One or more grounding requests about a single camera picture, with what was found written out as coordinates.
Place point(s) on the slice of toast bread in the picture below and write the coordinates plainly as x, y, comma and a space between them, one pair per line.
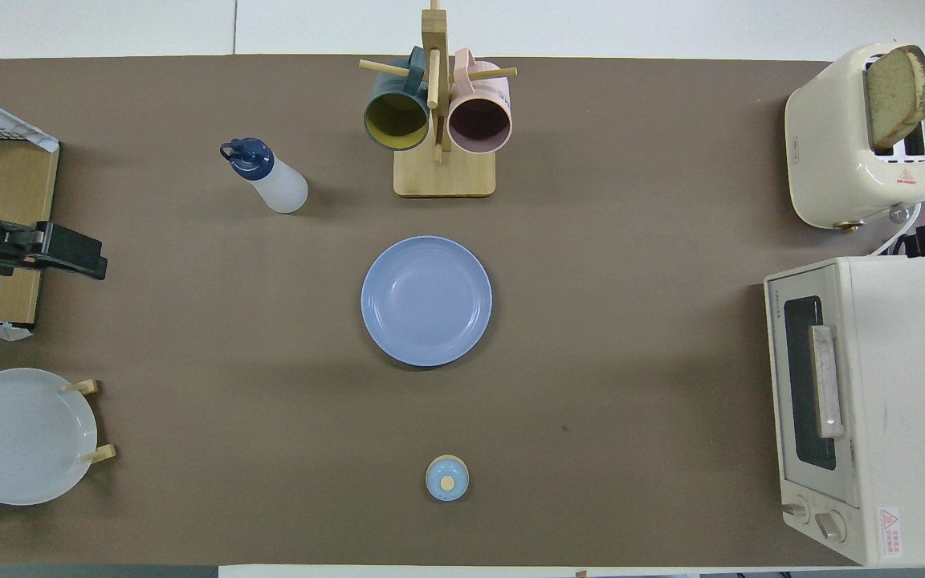
896, 96

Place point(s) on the pale grey plate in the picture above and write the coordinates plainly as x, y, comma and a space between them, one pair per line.
21, 437

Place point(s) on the wooden plate rack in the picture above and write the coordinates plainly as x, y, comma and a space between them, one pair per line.
101, 453

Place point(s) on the periwinkle blue dinner plate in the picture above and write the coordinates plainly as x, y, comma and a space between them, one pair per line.
426, 301

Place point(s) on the wooden two-tier shelf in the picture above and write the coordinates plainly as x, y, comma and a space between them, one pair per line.
13, 185

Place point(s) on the wooden box crate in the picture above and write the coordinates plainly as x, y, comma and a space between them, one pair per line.
37, 138

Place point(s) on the cream two-slot toaster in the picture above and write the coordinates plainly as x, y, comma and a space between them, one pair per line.
824, 160

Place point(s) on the white toaster oven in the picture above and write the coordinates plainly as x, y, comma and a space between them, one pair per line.
912, 401

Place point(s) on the brown table mat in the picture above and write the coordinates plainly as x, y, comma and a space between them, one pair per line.
631, 241

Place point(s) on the dark teal mug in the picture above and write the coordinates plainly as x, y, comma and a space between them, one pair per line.
396, 120

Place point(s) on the wooden mug tree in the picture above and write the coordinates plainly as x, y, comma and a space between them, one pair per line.
446, 172

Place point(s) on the pink ribbed mug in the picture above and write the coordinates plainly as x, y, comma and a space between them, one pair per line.
478, 120

